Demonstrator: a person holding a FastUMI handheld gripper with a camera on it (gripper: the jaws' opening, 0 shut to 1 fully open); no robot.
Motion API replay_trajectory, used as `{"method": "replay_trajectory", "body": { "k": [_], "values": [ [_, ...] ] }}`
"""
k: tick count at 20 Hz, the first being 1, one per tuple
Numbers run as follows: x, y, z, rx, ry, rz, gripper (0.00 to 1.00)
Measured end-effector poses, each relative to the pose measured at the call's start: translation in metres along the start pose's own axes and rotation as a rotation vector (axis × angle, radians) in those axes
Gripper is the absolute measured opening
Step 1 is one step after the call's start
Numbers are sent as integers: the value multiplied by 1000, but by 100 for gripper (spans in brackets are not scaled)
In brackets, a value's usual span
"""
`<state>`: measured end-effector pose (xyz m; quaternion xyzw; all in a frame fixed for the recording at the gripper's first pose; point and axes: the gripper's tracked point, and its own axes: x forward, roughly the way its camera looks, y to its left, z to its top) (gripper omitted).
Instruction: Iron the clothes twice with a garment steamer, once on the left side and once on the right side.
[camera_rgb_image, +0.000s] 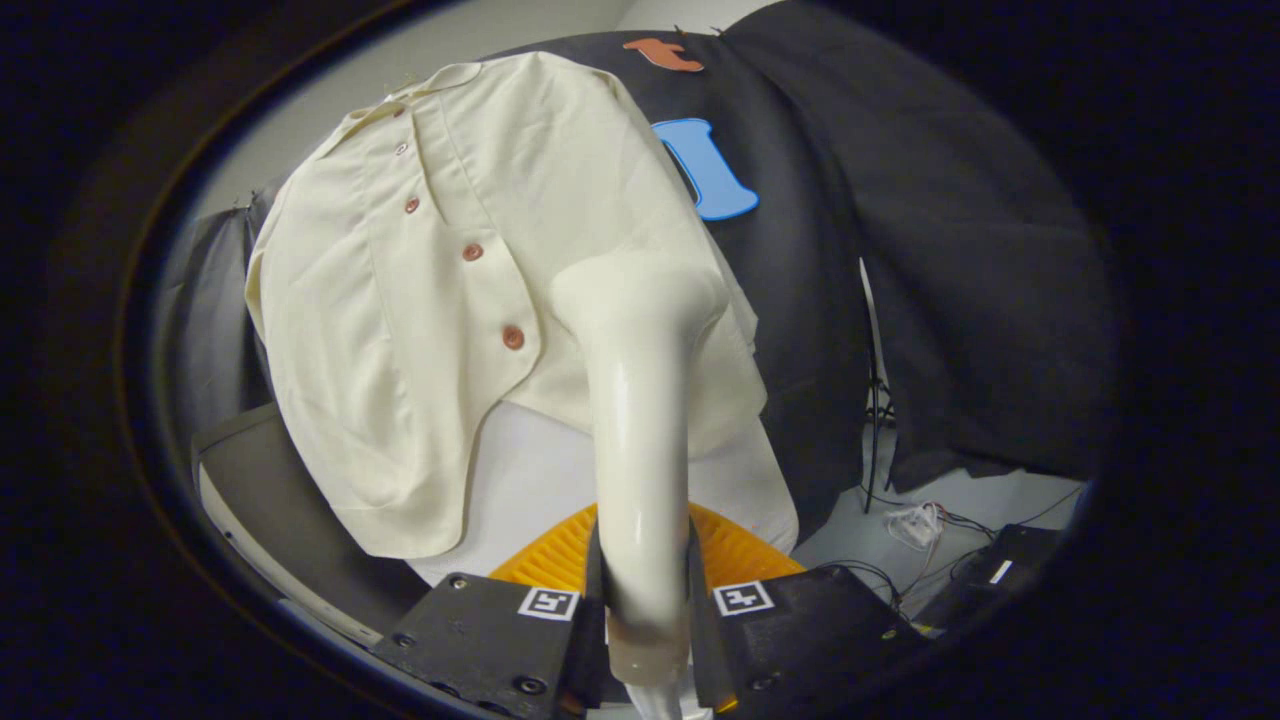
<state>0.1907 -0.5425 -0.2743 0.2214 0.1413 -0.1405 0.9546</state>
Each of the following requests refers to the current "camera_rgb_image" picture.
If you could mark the thin stand pole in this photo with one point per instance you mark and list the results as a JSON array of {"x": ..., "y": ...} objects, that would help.
[{"x": 874, "y": 400}]

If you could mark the grey cabinet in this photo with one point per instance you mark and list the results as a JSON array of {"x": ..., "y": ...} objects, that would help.
[{"x": 260, "y": 490}]

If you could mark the cream garment steamer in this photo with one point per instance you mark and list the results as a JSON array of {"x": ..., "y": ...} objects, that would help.
[{"x": 640, "y": 450}]

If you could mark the cream button shirt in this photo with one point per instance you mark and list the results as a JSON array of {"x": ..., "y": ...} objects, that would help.
[{"x": 400, "y": 350}]

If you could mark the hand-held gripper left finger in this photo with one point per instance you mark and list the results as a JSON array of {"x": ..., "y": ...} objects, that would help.
[{"x": 490, "y": 640}]

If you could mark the white power adapter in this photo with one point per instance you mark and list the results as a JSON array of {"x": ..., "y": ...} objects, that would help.
[{"x": 915, "y": 525}]

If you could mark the black box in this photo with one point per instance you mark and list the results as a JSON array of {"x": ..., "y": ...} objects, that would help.
[{"x": 1000, "y": 575}]

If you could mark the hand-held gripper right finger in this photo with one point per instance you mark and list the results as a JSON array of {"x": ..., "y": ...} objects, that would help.
[{"x": 810, "y": 635}]

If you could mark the black backdrop cloth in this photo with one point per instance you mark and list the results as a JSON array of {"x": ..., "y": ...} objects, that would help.
[{"x": 900, "y": 250}]

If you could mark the white cloth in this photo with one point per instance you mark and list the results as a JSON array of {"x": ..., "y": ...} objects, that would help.
[{"x": 530, "y": 480}]

